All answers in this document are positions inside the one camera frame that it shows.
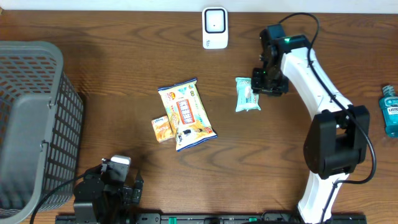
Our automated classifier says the yellow snack bag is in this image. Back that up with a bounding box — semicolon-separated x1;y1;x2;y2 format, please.
158;78;218;152

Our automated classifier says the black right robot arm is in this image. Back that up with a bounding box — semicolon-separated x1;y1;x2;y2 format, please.
251;24;370;223

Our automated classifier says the grey plastic shopping basket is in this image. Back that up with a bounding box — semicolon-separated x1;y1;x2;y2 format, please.
1;41;84;223

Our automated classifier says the light green packet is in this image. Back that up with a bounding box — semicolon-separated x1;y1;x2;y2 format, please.
235;77;261;112

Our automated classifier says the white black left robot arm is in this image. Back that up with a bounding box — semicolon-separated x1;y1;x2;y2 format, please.
73;160;144;224

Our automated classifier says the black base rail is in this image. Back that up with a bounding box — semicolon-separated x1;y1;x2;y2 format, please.
55;212;367;224

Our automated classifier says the blue mouthwash bottle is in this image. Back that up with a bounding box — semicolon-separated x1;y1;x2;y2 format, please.
379;85;398;138

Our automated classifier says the orange small carton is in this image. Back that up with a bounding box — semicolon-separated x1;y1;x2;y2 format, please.
151;116;174;142

